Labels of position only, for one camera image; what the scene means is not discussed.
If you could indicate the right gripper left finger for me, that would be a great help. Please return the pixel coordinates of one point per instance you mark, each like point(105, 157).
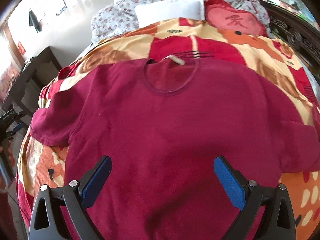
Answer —
point(47, 221)

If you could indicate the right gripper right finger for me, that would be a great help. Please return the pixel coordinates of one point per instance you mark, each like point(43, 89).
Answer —
point(248, 196)

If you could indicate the maroon t-shirt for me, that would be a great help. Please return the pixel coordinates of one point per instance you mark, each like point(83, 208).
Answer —
point(163, 125)

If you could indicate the orange red floral blanket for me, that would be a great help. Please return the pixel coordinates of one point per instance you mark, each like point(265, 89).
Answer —
point(271, 58)

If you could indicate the dark carved wooden headboard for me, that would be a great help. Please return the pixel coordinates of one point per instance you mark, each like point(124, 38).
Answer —
point(296, 32)

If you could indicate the dark hanging cloth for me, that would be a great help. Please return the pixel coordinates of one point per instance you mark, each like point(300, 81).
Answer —
point(33, 22)

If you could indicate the red heart cushion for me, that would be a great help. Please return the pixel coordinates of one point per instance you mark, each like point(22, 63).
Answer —
point(222, 15)

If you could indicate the white pillow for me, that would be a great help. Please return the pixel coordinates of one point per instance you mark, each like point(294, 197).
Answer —
point(148, 14)

